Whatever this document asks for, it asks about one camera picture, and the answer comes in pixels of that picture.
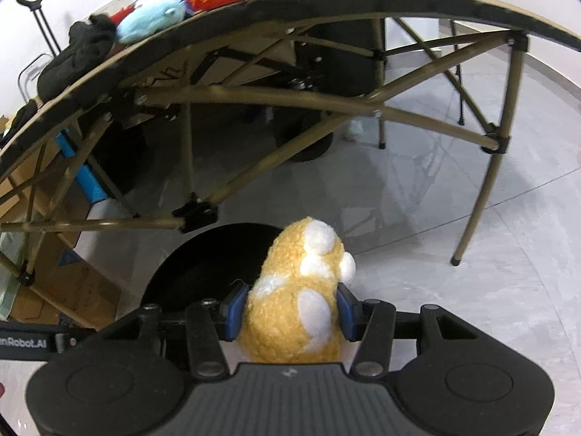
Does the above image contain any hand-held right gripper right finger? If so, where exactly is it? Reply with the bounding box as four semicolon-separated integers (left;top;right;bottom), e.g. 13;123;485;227
337;282;478;379

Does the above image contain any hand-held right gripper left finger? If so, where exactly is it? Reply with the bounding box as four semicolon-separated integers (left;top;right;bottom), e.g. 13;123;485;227
97;282;250;379

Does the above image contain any white and yellow plush sheep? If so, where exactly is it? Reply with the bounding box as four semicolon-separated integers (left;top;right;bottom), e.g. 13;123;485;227
238;218;357;364

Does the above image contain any black round waste bin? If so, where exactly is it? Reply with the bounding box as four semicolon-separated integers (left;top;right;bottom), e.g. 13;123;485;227
141;222;283;328

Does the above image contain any low cardboard box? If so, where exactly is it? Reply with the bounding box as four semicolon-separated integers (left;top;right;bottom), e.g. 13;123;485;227
9;231;130;330

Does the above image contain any black wagon wheel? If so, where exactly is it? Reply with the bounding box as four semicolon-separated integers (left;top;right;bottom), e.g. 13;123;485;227
277;113;334;163

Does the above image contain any tan slatted folding table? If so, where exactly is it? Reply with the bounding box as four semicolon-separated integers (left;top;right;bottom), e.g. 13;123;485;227
0;0;581;287

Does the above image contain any black tripod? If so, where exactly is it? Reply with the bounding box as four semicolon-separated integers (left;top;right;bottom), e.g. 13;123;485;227
383;0;466;125

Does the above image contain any black suitcase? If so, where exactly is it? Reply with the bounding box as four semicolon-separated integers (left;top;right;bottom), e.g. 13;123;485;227
284;0;386;101

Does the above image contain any long black sock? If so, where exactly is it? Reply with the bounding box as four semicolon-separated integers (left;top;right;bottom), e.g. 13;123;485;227
37;13;116;101

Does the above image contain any black wagon handle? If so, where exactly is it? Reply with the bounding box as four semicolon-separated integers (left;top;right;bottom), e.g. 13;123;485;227
16;0;62;55

